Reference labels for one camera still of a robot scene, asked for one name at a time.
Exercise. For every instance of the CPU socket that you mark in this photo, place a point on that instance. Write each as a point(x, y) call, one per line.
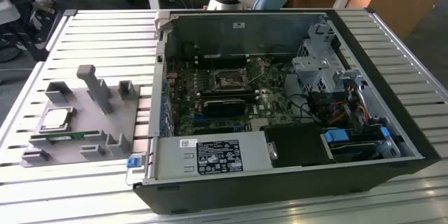
point(229, 80)

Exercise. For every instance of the black fan shroud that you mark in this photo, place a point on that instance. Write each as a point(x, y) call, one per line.
point(297, 145)

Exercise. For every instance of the grey plastic parts rack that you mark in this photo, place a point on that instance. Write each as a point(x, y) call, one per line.
point(86, 127)

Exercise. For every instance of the blue case latch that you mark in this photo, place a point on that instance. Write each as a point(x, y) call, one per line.
point(133, 162)

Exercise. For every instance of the black open PC case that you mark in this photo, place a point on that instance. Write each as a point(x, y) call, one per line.
point(280, 197)

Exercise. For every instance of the green RAM stick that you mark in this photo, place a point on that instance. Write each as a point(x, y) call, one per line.
point(62, 135)

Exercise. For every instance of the silver square CPU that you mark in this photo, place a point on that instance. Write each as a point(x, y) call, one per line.
point(56, 118)

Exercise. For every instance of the green motherboard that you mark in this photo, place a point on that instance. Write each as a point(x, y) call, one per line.
point(224, 121)

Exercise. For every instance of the black graphics card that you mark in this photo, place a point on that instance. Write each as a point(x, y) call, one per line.
point(224, 107)

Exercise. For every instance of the small blue plastic clip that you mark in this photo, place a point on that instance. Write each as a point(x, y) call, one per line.
point(384, 132)

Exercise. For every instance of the silver metal drive cage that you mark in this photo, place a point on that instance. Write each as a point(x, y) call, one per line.
point(321, 72)

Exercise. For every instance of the grey power supply with label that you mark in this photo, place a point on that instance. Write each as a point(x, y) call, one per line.
point(209, 155)

